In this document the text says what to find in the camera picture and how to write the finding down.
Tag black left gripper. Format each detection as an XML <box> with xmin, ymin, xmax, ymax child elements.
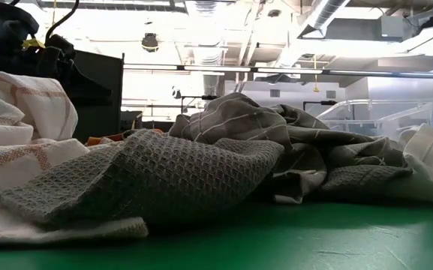
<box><xmin>0</xmin><ymin>34</ymin><xmax>113</xmax><ymax>107</ymax></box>

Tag orange towel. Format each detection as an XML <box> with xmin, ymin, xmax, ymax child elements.
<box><xmin>84</xmin><ymin>128</ymin><xmax>164</xmax><ymax>148</ymax></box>

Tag white towel with red stripes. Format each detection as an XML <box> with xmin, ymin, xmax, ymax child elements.
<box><xmin>0</xmin><ymin>137</ymin><xmax>149</xmax><ymax>245</ymax></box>
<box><xmin>0</xmin><ymin>70</ymin><xmax>79</xmax><ymax>148</ymax></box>

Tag dark gray white-lined towel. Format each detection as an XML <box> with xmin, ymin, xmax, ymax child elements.
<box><xmin>168</xmin><ymin>92</ymin><xmax>408</xmax><ymax>206</ymax></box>

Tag dark gray waffle towel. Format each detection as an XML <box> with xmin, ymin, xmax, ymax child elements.
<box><xmin>315</xmin><ymin>163</ymin><xmax>414</xmax><ymax>198</ymax></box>

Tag black partition panel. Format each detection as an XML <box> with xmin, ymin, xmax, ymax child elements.
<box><xmin>71</xmin><ymin>50</ymin><xmax>125</xmax><ymax>144</ymax></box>

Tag yellow tag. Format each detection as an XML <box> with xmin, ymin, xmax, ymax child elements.
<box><xmin>21</xmin><ymin>37</ymin><xmax>47</xmax><ymax>50</ymax></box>

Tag black ceiling dome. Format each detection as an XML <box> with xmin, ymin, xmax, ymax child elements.
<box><xmin>141</xmin><ymin>32</ymin><xmax>160</xmax><ymax>53</ymax></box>

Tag horizontal metal bar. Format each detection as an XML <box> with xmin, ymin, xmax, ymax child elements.
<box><xmin>122</xmin><ymin>63</ymin><xmax>433</xmax><ymax>80</ymax></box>

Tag clear plastic bin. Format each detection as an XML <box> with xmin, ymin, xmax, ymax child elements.
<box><xmin>315</xmin><ymin>97</ymin><xmax>433</xmax><ymax>140</ymax></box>

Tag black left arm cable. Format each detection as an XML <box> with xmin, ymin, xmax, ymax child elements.
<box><xmin>44</xmin><ymin>0</ymin><xmax>81</xmax><ymax>43</ymax></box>

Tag black metal stand frame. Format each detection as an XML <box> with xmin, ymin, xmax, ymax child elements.
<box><xmin>180</xmin><ymin>94</ymin><xmax>221</xmax><ymax>113</ymax></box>
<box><xmin>302</xmin><ymin>100</ymin><xmax>338</xmax><ymax>112</ymax></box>

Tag silver ventilation duct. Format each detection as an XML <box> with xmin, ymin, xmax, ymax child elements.
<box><xmin>184</xmin><ymin>0</ymin><xmax>227</xmax><ymax>97</ymax></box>
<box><xmin>297</xmin><ymin>0</ymin><xmax>352</xmax><ymax>39</ymax></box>

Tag yellow hanging cord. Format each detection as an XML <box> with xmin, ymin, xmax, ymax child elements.
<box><xmin>312</xmin><ymin>55</ymin><xmax>320</xmax><ymax>93</ymax></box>

